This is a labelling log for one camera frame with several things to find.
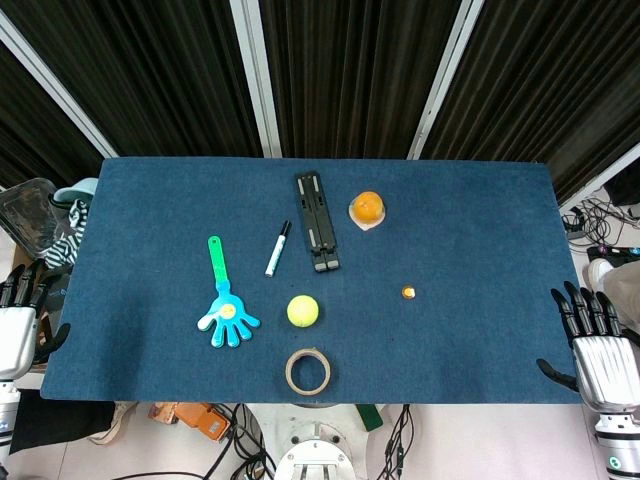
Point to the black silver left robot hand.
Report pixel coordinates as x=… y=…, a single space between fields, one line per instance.
x=15 y=335

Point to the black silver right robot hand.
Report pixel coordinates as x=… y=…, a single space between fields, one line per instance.
x=605 y=367

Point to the small orange bead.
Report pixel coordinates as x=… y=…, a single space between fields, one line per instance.
x=409 y=291

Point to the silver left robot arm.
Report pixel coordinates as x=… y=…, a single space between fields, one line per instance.
x=7 y=415

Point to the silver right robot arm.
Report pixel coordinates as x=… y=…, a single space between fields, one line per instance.
x=620 y=442

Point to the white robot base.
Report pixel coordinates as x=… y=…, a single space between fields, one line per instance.
x=320 y=445

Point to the beige trouser leg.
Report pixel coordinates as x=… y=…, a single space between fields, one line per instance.
x=625 y=287

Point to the white shoe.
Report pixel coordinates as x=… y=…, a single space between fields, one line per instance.
x=597 y=275

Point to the black cloth bag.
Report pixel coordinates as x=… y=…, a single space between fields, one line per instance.
x=55 y=420

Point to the black white striped cloth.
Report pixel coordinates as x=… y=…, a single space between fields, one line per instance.
x=70 y=240

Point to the clear plastic container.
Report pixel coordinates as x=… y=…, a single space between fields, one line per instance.
x=25 y=215

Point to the teal cap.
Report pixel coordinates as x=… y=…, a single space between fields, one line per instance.
x=77 y=190

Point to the blue cloth table mat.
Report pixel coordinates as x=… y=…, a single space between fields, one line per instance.
x=450 y=300

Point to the orange device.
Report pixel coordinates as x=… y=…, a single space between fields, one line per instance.
x=200 y=420

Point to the blue green hand clapper toy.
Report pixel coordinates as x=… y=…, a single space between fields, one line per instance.
x=226 y=312

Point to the green block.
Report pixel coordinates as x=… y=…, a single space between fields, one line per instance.
x=370 y=417

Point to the white marker with black cap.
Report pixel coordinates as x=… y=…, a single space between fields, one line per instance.
x=276 y=250

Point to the tan packing tape roll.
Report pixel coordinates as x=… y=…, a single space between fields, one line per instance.
x=292 y=372

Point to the orange jelly cup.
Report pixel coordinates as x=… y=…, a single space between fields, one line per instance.
x=367 y=207

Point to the yellow tennis ball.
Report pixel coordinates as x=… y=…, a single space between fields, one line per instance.
x=303 y=310

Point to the black pleated curtain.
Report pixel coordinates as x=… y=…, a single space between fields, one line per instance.
x=160 y=75

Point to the black folding stand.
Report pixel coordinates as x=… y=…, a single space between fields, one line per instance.
x=316 y=220

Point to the white frame post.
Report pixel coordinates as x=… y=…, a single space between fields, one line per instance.
x=257 y=80
x=55 y=90
x=605 y=175
x=442 y=85

